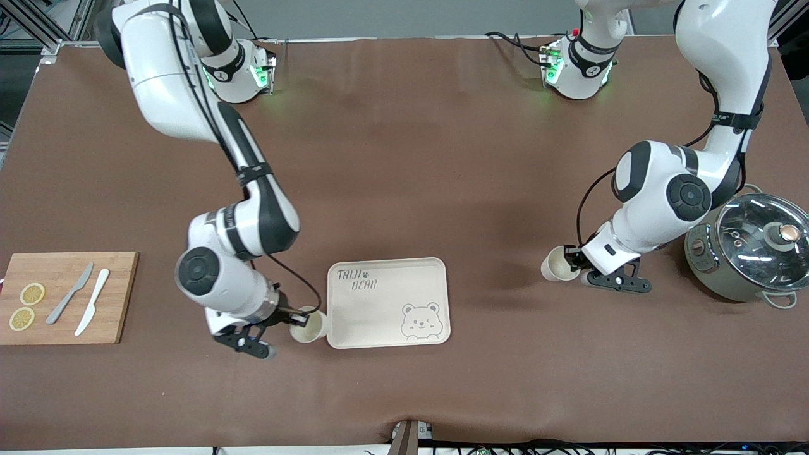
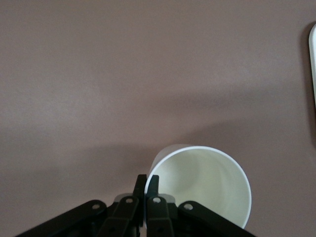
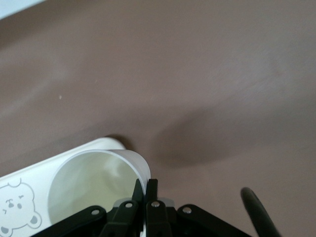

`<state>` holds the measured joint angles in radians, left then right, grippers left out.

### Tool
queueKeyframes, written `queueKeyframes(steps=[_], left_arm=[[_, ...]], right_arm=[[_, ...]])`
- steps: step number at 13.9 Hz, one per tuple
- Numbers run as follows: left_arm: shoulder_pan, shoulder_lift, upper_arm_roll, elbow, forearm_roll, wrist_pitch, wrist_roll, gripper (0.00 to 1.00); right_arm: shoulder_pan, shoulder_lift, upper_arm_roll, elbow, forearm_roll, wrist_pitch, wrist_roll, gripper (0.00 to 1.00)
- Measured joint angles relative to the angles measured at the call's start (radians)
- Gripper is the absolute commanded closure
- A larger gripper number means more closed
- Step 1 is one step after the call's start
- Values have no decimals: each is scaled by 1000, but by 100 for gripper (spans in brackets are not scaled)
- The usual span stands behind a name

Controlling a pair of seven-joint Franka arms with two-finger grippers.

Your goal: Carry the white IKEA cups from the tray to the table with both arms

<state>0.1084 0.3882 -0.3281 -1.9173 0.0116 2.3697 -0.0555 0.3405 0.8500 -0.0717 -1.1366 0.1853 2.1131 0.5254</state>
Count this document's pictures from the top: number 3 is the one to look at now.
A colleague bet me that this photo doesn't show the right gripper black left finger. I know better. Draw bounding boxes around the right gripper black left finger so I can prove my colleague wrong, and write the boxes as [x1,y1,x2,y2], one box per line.
[32,178,144,237]

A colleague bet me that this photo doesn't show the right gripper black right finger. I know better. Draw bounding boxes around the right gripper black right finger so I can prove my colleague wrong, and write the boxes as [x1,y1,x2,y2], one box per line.
[145,179,247,237]

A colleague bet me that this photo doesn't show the white IKEA cup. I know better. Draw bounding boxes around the white IKEA cup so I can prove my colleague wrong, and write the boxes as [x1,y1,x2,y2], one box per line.
[46,149,152,227]

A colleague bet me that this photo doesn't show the white bear print tray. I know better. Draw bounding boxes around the white bear print tray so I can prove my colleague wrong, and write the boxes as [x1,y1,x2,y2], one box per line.
[0,137,126,237]

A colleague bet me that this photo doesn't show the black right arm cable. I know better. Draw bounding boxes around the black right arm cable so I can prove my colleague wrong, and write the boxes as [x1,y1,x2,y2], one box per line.
[240,187,282,237]

